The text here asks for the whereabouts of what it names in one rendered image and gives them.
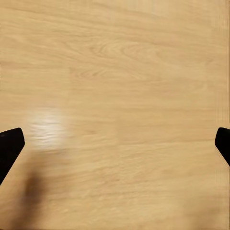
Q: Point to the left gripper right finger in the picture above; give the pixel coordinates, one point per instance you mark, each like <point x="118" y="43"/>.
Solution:
<point x="222" y="142"/>

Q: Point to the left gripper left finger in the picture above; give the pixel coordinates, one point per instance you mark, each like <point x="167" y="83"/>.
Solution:
<point x="11" y="144"/>

